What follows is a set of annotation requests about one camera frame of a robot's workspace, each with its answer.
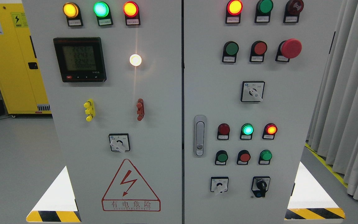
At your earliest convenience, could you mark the green push button lower left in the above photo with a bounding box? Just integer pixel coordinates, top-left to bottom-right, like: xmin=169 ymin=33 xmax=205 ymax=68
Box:
xmin=215 ymin=150 xmax=228 ymax=166

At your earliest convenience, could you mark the red push button lower middle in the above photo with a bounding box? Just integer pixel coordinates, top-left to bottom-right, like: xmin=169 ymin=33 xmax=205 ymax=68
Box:
xmin=237 ymin=149 xmax=250 ymax=165

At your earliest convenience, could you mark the green push button upper row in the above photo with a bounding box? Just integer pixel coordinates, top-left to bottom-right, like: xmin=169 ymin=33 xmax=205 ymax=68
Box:
xmin=222 ymin=41 xmax=239 ymax=63

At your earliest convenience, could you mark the green push button lower right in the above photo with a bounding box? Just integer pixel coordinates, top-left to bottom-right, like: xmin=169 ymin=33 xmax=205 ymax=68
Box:
xmin=258 ymin=149 xmax=273 ymax=165

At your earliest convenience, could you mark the red push button upper row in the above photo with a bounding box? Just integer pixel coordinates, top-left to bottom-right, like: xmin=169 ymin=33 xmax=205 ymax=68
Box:
xmin=250 ymin=40 xmax=267 ymax=63

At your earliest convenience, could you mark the red mushroom emergency stop button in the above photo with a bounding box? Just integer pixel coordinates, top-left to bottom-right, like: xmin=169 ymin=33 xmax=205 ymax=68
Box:
xmin=275 ymin=38 xmax=302 ymax=63

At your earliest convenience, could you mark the grey electrical control cabinet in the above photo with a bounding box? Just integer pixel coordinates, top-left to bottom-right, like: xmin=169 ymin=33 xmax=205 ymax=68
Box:
xmin=23 ymin=0 xmax=342 ymax=224

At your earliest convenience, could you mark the red terminal connector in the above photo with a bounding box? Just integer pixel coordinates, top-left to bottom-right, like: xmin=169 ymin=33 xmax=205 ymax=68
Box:
xmin=136 ymin=98 xmax=145 ymax=121

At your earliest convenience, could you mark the red indicator lamp middle left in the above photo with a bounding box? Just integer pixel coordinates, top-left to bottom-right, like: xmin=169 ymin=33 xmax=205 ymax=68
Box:
xmin=217 ymin=123 xmax=230 ymax=140

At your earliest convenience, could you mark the red indicator lamp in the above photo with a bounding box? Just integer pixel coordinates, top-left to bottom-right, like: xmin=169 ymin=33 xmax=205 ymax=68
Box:
xmin=217 ymin=123 xmax=230 ymax=140
xmin=123 ymin=1 xmax=141 ymax=26
xmin=262 ymin=123 xmax=278 ymax=139

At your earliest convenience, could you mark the white lit indicator lamp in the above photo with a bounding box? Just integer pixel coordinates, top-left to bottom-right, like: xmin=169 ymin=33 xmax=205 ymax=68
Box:
xmin=129 ymin=54 xmax=142 ymax=67

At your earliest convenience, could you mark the green indicator lamp middle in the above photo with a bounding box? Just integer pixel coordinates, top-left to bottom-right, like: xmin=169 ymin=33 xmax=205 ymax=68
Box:
xmin=240 ymin=123 xmax=254 ymax=140

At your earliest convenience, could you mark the green indicator lamp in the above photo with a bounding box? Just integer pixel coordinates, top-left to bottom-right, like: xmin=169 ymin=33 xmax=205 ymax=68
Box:
xmin=93 ymin=1 xmax=113 ymax=26
xmin=240 ymin=123 xmax=254 ymax=140

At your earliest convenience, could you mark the yellow terminal connector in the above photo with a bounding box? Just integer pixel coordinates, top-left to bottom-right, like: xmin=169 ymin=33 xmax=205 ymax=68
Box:
xmin=83 ymin=98 xmax=95 ymax=122

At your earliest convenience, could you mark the red indicator lamp middle right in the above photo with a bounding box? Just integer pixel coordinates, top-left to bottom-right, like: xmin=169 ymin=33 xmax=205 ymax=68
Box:
xmin=262 ymin=123 xmax=278 ymax=139

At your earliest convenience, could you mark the red electric hazard warning sticker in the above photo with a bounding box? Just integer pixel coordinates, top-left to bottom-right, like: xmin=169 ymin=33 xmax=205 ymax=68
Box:
xmin=101 ymin=159 xmax=161 ymax=212

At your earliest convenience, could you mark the black digital power meter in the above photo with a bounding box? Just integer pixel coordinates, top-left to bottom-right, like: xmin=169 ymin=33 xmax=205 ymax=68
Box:
xmin=53 ymin=37 xmax=107 ymax=82

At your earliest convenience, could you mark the red indicator lamp top left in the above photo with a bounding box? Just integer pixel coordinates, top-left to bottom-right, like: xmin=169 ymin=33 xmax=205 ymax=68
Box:
xmin=123 ymin=1 xmax=141 ymax=26

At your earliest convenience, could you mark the red lit lamp top right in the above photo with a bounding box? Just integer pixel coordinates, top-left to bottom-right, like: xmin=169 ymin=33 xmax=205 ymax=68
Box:
xmin=225 ymin=0 xmax=243 ymax=24

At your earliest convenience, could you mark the green indicator lamp top left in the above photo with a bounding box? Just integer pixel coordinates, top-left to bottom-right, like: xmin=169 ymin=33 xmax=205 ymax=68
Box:
xmin=93 ymin=1 xmax=113 ymax=26

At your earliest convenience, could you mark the green lamp top right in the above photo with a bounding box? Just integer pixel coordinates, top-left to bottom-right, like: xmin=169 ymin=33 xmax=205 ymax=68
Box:
xmin=254 ymin=0 xmax=274 ymax=23

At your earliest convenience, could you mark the yellow indicator lamp top left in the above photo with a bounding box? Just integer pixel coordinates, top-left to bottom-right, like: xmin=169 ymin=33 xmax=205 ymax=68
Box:
xmin=63 ymin=2 xmax=83 ymax=27

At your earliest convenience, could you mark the dark red buzzer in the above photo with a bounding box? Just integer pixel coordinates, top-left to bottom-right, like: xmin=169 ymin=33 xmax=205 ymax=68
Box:
xmin=283 ymin=0 xmax=304 ymax=23

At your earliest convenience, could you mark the grey curtain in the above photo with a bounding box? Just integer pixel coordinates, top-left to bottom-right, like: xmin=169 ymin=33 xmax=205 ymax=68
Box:
xmin=307 ymin=0 xmax=358 ymax=200

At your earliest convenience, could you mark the yellow safety storage cabinet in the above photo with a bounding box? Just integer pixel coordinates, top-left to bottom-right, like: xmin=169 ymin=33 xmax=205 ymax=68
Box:
xmin=0 ymin=4 xmax=51 ymax=116

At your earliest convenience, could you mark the silver cabinet door handle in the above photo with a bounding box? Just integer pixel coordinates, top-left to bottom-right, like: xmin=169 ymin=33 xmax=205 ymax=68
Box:
xmin=194 ymin=115 xmax=207 ymax=156

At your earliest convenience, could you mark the left door rotary selector switch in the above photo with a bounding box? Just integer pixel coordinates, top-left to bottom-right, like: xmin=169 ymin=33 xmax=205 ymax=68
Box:
xmin=108 ymin=133 xmax=131 ymax=153

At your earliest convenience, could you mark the upper right rotary selector switch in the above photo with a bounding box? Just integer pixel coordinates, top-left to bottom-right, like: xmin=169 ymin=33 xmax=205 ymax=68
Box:
xmin=240 ymin=81 xmax=265 ymax=102

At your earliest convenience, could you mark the lower white rotary selector switch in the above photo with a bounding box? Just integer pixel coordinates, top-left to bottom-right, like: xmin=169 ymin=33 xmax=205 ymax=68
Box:
xmin=210 ymin=177 xmax=229 ymax=195

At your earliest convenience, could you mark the black key selector switch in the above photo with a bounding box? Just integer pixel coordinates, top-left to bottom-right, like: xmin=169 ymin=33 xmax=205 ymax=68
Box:
xmin=251 ymin=176 xmax=270 ymax=198

